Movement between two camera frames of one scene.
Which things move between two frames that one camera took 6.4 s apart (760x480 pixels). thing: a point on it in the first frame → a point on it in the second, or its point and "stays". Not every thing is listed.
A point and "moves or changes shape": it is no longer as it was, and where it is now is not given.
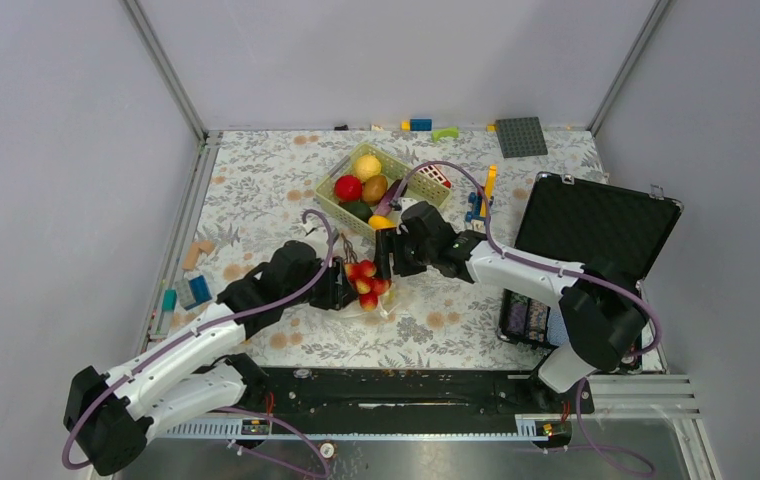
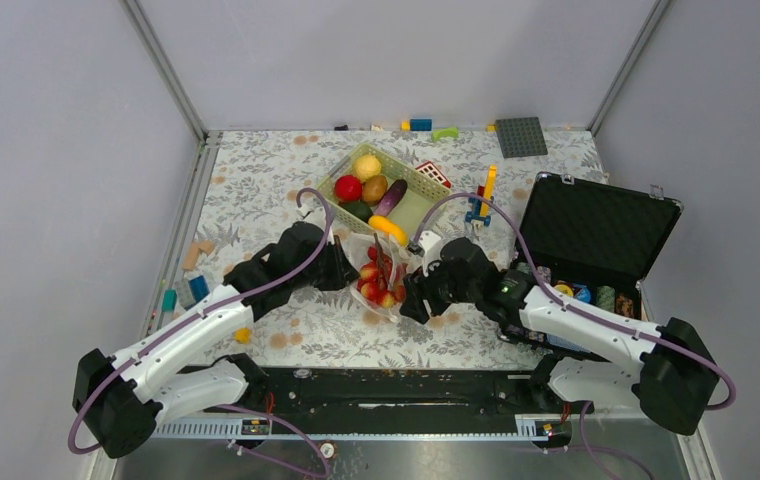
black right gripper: [390, 241] → [420, 288]
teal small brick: [169, 300] stays
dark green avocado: [358, 209] stays
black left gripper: [339, 292] → [344, 271]
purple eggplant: [383, 207] stays
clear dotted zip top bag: [379, 298] moves or changes shape
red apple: [348, 188] stays
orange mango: [380, 222] stays
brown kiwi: [374, 189] stays
